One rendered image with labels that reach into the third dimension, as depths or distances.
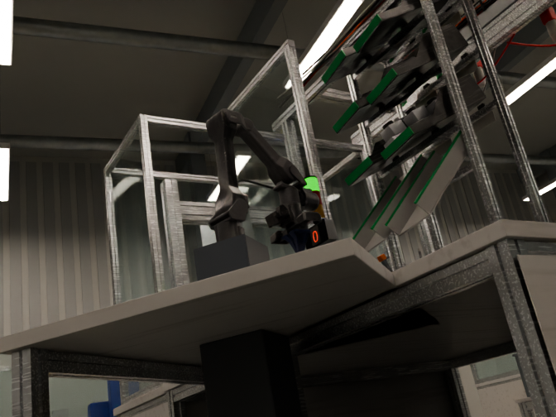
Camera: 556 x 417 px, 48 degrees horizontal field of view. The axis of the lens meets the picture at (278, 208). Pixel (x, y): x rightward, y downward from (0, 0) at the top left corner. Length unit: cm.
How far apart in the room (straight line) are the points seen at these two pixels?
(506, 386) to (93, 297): 599
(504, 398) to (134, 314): 655
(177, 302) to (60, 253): 908
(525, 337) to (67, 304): 907
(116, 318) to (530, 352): 68
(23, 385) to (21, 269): 877
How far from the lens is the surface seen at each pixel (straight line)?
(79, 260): 1010
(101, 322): 114
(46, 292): 991
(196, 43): 724
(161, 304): 107
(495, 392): 752
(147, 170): 259
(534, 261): 108
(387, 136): 154
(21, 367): 127
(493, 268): 108
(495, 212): 144
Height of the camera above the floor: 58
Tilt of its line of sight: 21 degrees up
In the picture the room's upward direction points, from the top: 10 degrees counter-clockwise
